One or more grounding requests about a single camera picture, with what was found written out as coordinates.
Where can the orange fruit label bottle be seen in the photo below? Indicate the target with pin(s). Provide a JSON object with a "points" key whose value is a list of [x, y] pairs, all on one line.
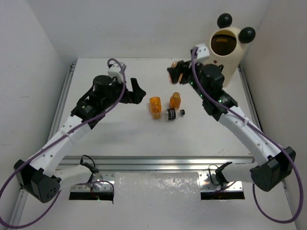
{"points": [[155, 107]]}

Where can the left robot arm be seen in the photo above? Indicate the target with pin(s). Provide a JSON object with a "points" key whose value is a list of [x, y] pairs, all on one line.
{"points": [[40, 177]]}

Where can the aluminium table rail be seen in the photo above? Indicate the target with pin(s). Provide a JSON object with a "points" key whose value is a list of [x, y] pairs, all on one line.
{"points": [[163, 164]]}

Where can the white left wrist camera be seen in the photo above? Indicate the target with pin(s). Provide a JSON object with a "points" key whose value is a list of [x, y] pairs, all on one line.
{"points": [[116, 70]]}

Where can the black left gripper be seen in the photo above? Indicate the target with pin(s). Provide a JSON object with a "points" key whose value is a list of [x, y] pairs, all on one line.
{"points": [[129, 95]]}

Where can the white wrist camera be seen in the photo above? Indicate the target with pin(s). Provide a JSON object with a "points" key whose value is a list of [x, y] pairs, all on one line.
{"points": [[116, 70], [200, 53]]}

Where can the cream panda bin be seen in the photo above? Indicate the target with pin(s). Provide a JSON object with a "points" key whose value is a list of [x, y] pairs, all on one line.
{"points": [[227, 46]]}

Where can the right aluminium side rail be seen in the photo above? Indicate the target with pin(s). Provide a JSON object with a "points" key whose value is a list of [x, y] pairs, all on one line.
{"points": [[250, 101]]}

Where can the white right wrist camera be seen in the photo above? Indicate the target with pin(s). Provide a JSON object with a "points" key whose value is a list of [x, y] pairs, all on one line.
{"points": [[200, 53]]}

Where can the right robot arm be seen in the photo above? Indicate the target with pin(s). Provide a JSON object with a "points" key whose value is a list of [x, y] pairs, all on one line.
{"points": [[271, 165]]}

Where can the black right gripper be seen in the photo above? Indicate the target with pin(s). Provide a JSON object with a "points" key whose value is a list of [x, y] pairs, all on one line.
{"points": [[182, 66]]}

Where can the left aluminium side rail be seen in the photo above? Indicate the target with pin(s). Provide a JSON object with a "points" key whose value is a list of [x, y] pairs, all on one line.
{"points": [[62, 101]]}

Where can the clear bottle black label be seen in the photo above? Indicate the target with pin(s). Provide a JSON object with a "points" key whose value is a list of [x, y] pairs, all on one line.
{"points": [[172, 114]]}

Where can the orange juice bottle plain label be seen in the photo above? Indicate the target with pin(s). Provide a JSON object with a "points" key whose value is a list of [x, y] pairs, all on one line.
{"points": [[175, 71]]}

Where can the orange bottle with gold cap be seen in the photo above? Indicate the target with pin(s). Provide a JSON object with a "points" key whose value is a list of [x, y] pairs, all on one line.
{"points": [[175, 101]]}

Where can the white foam block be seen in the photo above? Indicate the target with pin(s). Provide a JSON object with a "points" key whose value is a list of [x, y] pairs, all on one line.
{"points": [[170, 187]]}

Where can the aluminium side rail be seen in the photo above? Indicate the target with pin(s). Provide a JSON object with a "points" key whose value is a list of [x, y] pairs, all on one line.
{"points": [[250, 101], [62, 101]]}

